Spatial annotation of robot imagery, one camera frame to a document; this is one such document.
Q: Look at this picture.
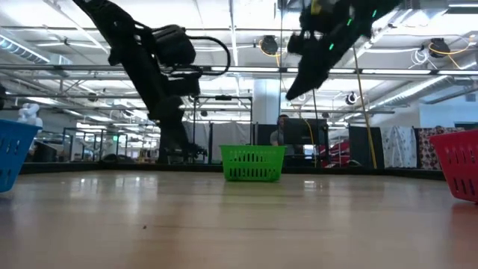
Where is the green plastic basket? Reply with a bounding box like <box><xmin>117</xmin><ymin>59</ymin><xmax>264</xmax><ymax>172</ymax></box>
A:
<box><xmin>219</xmin><ymin>144</ymin><xmax>288</xmax><ymax>183</ymax></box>

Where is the black partition panel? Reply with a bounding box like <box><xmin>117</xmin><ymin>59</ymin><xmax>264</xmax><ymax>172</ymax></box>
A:
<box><xmin>160</xmin><ymin>121</ymin><xmax>210</xmax><ymax>164</ymax></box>
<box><xmin>282</xmin><ymin>117</ymin><xmax>330</xmax><ymax>167</ymax></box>
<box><xmin>250</xmin><ymin>123</ymin><xmax>279</xmax><ymax>146</ymax></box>

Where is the black metal frame rack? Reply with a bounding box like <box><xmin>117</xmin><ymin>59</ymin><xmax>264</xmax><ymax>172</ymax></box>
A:
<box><xmin>61</xmin><ymin>126</ymin><xmax>130</xmax><ymax>162</ymax></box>

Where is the yellow hanging cable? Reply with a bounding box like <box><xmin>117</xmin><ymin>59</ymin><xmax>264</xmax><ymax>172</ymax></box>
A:
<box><xmin>353</xmin><ymin>44</ymin><xmax>377</xmax><ymax>168</ymax></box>

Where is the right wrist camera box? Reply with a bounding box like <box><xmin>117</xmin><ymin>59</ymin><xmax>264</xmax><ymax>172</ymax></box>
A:
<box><xmin>286</xmin><ymin>32</ymin><xmax>311</xmax><ymax>55</ymax></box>

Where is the white robot figure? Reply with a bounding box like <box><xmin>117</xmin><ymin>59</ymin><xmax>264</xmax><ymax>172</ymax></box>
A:
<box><xmin>17</xmin><ymin>102</ymin><xmax>44</xmax><ymax>126</ymax></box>

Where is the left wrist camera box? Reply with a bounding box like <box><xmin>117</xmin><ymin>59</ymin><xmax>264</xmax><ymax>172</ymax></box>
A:
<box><xmin>152</xmin><ymin>24</ymin><xmax>197</xmax><ymax>67</ymax></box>

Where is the red plastic basket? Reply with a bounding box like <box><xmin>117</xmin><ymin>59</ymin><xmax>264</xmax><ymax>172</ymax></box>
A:
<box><xmin>429</xmin><ymin>129</ymin><xmax>478</xmax><ymax>203</ymax></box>

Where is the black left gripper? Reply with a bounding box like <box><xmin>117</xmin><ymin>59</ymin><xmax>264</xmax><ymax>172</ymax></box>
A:
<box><xmin>147</xmin><ymin>72</ymin><xmax>203</xmax><ymax>149</ymax></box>

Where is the person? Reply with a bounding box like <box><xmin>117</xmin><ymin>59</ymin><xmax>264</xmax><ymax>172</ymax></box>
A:
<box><xmin>269</xmin><ymin>114</ymin><xmax>291</xmax><ymax>146</ymax></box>

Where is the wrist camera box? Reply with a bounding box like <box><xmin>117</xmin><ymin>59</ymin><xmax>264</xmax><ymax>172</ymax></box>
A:
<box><xmin>286</xmin><ymin>32</ymin><xmax>311</xmax><ymax>55</ymax></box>
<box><xmin>152</xmin><ymin>24</ymin><xmax>197</xmax><ymax>67</ymax></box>

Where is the black background robot stand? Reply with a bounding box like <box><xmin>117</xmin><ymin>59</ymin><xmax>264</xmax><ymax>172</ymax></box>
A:
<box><xmin>173</xmin><ymin>95</ymin><xmax>208</xmax><ymax>164</ymax></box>

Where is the black left camera cable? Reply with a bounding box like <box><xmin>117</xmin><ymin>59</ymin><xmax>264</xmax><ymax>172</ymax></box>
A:
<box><xmin>186</xmin><ymin>35</ymin><xmax>232</xmax><ymax>75</ymax></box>

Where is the black hanging cloth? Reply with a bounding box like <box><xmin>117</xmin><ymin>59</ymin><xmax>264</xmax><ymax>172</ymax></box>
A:
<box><xmin>349</xmin><ymin>126</ymin><xmax>384</xmax><ymax>168</ymax></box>

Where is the blue plastic basket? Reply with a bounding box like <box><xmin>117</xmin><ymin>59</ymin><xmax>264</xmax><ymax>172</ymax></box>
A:
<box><xmin>0</xmin><ymin>118</ymin><xmax>43</xmax><ymax>194</ymax></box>

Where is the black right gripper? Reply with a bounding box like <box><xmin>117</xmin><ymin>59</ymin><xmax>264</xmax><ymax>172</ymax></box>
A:
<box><xmin>285</xmin><ymin>14</ymin><xmax>370</xmax><ymax>101</ymax></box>

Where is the white floral cloth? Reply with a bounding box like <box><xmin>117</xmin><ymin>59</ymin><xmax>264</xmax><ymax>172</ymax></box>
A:
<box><xmin>379</xmin><ymin>125</ymin><xmax>418</xmax><ymax>168</ymax></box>

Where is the dark floral cloth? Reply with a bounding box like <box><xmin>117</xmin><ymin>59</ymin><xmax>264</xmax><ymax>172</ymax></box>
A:
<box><xmin>415</xmin><ymin>126</ymin><xmax>466</xmax><ymax>170</ymax></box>

